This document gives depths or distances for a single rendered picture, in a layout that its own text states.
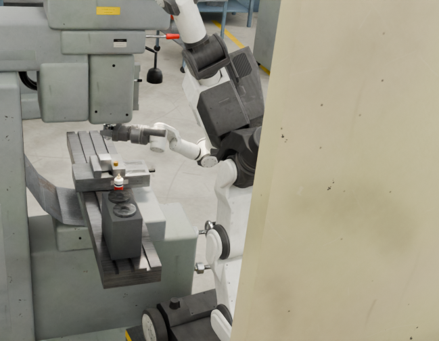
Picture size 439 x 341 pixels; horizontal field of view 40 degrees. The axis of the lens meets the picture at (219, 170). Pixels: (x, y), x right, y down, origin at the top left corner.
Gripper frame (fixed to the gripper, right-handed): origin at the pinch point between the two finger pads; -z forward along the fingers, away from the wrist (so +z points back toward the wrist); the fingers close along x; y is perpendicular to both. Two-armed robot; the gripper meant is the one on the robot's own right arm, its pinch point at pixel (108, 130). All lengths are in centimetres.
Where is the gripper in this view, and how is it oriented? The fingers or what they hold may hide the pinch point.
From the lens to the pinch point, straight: 274.3
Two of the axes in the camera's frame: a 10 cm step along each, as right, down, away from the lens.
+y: -0.9, 8.7, 4.8
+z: 9.9, 1.3, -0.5
